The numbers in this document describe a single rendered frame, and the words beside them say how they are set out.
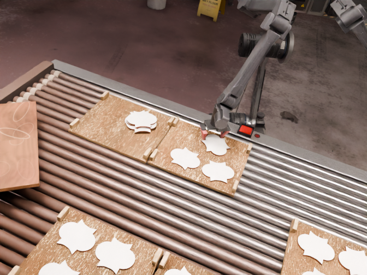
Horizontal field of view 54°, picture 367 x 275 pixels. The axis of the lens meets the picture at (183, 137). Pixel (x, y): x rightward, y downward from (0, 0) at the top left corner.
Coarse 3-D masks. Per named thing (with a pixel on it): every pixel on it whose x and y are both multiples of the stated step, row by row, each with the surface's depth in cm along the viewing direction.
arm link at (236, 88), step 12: (264, 24) 148; (264, 36) 150; (276, 36) 149; (264, 48) 151; (252, 60) 153; (240, 72) 157; (252, 72) 156; (240, 84) 157; (228, 96) 159; (240, 96) 160
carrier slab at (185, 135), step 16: (176, 128) 182; (192, 128) 183; (160, 144) 172; (176, 144) 173; (192, 144) 175; (240, 144) 180; (160, 160) 164; (208, 160) 168; (224, 160) 170; (240, 160) 171; (192, 176) 160; (240, 176) 163; (224, 192) 156
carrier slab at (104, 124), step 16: (112, 96) 194; (96, 112) 182; (112, 112) 184; (128, 112) 186; (80, 128) 172; (96, 128) 174; (112, 128) 175; (128, 128) 177; (160, 128) 180; (112, 144) 168; (128, 144) 169; (144, 144) 170; (144, 160) 163
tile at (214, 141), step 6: (210, 138) 178; (216, 138) 179; (222, 138) 180; (204, 144) 176; (210, 144) 175; (216, 144) 176; (222, 144) 176; (210, 150) 172; (216, 150) 173; (222, 150) 173
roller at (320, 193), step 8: (40, 88) 194; (48, 88) 194; (56, 96) 193; (64, 96) 192; (72, 96) 192; (80, 104) 190; (88, 104) 189; (248, 168) 172; (256, 168) 171; (264, 176) 170; (272, 176) 169; (280, 176) 169; (288, 184) 168; (296, 184) 167; (304, 184) 167; (312, 192) 166; (320, 192) 165; (328, 200) 164; (336, 200) 163; (344, 200) 163; (352, 208) 162; (360, 208) 161
